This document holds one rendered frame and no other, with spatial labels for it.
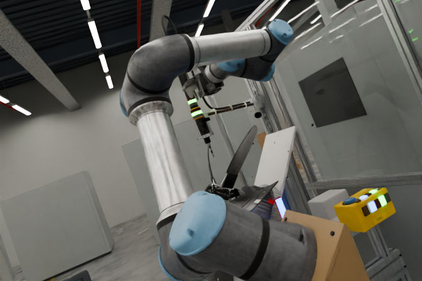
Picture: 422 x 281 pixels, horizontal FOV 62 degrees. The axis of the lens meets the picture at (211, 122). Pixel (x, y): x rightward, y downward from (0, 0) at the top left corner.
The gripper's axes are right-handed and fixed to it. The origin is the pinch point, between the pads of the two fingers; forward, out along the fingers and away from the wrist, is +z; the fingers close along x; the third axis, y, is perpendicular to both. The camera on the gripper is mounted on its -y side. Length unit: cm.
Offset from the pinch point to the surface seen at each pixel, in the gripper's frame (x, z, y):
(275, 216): 14, 3, 61
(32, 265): -159, 754, 124
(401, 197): 70, -8, 76
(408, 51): 70, -38, 18
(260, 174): 29, 29, 46
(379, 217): 29, -34, 66
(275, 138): 41, 22, 33
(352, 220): 21, -31, 64
